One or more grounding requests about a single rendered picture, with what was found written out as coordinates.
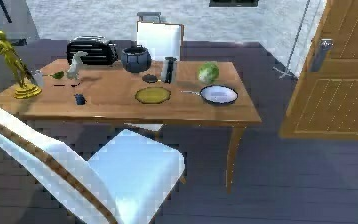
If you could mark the golden human figure statue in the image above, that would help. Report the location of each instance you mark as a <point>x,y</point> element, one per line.
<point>12,60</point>

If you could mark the black and grey cylinder bottle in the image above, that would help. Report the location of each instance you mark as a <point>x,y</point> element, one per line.
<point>169,70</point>

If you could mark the grey salt shaker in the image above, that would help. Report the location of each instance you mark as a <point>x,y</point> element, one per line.
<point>38,78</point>

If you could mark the green leafy vegetable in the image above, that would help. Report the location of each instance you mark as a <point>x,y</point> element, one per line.
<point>57,75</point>

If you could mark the wooden room door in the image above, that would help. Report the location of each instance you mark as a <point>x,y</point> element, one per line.
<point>333,73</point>

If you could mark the small black round dish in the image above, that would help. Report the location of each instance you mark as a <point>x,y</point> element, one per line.
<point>150,78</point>

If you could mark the yellow plate dark rim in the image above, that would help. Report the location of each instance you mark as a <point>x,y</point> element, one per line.
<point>152,95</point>

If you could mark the wooden dining table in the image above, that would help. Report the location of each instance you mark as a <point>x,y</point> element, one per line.
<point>113,100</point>

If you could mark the black toaster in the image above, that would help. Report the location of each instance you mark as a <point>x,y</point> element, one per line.
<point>91,50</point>

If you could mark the white cushioned wooden chair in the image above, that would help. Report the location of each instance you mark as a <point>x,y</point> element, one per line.
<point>160,40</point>
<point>133,170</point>

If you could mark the green lettuce head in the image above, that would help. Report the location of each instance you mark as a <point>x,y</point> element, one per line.
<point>208,72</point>

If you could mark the small dark blue cup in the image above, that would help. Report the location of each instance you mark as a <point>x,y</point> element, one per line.
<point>80,99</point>

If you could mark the dark blue pot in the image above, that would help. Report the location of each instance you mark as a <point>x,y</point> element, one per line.
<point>136,60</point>

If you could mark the black frying pan white inside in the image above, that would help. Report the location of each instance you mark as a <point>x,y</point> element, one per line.
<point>219,94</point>

